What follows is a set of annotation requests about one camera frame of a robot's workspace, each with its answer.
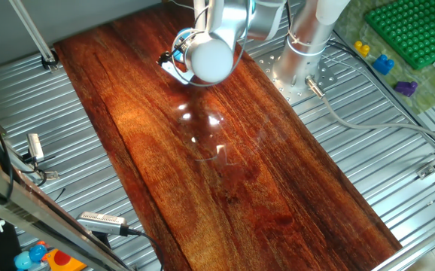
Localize wood grain table cover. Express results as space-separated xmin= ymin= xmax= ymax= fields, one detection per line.
xmin=53 ymin=0 xmax=403 ymax=271

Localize yellow toy brick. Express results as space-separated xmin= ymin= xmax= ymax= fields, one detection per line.
xmin=354 ymin=40 xmax=371 ymax=58

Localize blue toy brick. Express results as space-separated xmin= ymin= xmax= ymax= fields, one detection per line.
xmin=371 ymin=53 xmax=396 ymax=76

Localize purple toy brick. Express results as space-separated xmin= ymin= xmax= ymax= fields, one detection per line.
xmin=394 ymin=80 xmax=419 ymax=98

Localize orange emergency stop box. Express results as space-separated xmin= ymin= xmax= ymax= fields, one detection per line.
xmin=41 ymin=247 xmax=87 ymax=271

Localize green marbled mat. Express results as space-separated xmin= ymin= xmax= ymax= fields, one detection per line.
xmin=333 ymin=0 xmax=435 ymax=116

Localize green studded building baseplate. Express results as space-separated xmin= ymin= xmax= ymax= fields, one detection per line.
xmin=364 ymin=0 xmax=435 ymax=71

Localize light blue toy duck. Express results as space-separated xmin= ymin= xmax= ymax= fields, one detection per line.
xmin=13 ymin=251 xmax=34 ymax=271

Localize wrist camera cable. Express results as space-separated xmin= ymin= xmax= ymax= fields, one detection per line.
xmin=169 ymin=0 xmax=250 ymax=88

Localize black camera cable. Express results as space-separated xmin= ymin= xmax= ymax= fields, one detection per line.
xmin=121 ymin=225 xmax=165 ymax=271

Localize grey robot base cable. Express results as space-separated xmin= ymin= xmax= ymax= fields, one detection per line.
xmin=305 ymin=74 xmax=435 ymax=151

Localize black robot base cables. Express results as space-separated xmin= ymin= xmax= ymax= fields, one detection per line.
xmin=324 ymin=37 xmax=435 ymax=154

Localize metal camera clamp mount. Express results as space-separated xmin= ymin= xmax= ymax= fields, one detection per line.
xmin=17 ymin=150 xmax=59 ymax=181

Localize glossy metal frame beam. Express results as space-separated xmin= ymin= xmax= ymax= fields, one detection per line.
xmin=0 ymin=150 xmax=132 ymax=271

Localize aluminium frame post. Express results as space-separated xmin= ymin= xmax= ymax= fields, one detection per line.
xmin=8 ymin=0 xmax=59 ymax=73

